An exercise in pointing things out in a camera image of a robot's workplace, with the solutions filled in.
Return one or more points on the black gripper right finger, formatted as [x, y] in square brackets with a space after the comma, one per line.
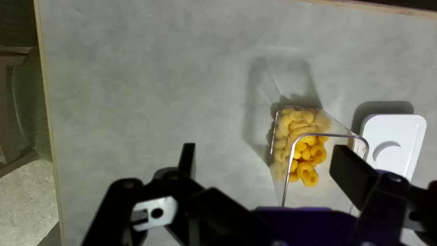
[390, 205]

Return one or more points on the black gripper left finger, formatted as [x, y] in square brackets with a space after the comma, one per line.
[117, 213]

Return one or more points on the white rectangular container lid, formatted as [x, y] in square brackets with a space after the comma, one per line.
[400, 131]

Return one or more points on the clear container with yellow snacks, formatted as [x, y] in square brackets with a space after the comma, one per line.
[295, 131]

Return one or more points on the clear plastic food container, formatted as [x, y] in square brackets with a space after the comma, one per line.
[291, 90]

